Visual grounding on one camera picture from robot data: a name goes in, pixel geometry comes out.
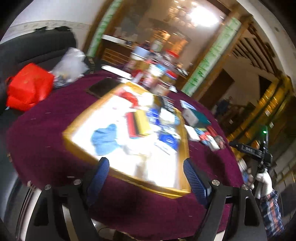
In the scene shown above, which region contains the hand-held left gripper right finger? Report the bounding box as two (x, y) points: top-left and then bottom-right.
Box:
(183, 158), (260, 227)

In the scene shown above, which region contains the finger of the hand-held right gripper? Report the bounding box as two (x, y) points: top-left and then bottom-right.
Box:
(229, 141), (263, 158)

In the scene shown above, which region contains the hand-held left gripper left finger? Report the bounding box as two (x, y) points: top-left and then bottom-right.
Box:
(33, 157), (110, 227)

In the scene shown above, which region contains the blue towel with rubber band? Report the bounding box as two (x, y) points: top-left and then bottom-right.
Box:
(91, 124), (119, 156)

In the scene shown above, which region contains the golden tray with white base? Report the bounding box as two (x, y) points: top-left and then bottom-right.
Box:
(62, 82), (192, 199)

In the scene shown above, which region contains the blue tissue pack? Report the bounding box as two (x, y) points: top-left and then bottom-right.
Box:
(158, 130), (181, 151)

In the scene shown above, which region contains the person's right forearm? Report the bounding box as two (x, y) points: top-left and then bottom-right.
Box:
(258, 189), (285, 237)

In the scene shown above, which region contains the person's right hand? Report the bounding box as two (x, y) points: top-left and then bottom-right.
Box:
(248, 171), (273, 200)

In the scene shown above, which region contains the dark jacket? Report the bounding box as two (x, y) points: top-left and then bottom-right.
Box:
(217, 98), (232, 114)

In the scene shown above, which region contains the golden pillar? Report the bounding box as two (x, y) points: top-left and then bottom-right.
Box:
(229, 76), (294, 144)

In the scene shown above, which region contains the teal tissue box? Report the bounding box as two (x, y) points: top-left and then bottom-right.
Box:
(183, 108), (212, 128)

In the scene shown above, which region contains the purple tablecloth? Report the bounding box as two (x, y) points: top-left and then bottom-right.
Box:
(6, 70), (245, 240)

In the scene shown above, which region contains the red and yellow sponge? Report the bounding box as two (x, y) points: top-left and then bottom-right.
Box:
(126, 110), (152, 139)

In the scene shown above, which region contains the wooden door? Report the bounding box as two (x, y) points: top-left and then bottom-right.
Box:
(201, 70), (234, 105)

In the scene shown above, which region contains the black phone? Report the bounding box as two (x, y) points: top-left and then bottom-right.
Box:
(86, 78), (119, 98)

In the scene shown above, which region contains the bamboo print panel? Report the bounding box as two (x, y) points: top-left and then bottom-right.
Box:
(185, 17), (242, 95)
(89, 0), (123, 56)

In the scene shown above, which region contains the white flat box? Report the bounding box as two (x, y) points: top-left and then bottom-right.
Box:
(102, 65), (132, 78)

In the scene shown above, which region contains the clear plastic bag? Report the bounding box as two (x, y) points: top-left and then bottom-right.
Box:
(52, 47), (89, 84)

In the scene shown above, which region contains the red bag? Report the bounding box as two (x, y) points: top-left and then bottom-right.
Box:
(6, 63), (55, 112)

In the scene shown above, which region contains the wooden counter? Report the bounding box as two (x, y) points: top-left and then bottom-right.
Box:
(102, 35), (144, 67)

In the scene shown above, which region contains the black sofa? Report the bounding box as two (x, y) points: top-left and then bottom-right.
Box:
(0, 27), (77, 116)

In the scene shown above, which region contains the chandelier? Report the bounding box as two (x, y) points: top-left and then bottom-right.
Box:
(169, 0), (220, 26)

